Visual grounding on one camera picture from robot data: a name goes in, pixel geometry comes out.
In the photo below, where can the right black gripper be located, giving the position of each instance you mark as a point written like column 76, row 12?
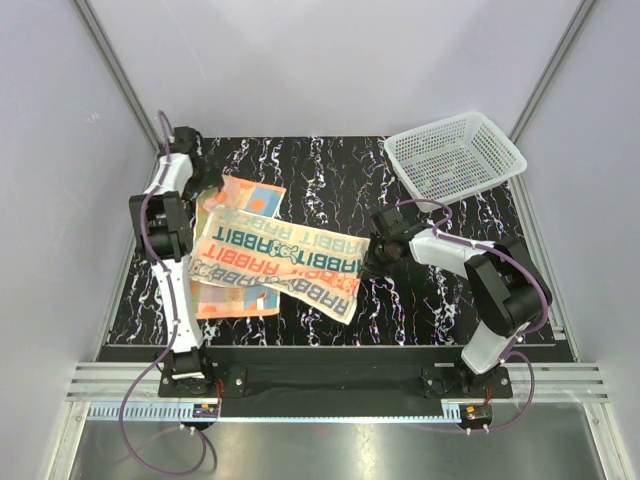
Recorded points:
column 370, row 268

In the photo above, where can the rabbit print towel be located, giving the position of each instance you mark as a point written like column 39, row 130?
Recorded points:
column 318, row 267

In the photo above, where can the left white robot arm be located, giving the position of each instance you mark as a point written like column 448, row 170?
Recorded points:
column 163, row 235

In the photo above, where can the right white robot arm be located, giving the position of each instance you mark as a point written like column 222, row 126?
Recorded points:
column 510, row 295

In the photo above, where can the white plastic mesh basket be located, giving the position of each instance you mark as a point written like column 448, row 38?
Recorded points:
column 454, row 158

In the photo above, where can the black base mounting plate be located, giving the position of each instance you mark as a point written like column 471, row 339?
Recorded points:
column 245, row 372

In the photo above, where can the aluminium frame rail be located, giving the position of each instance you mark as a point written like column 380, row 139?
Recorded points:
column 112, row 390

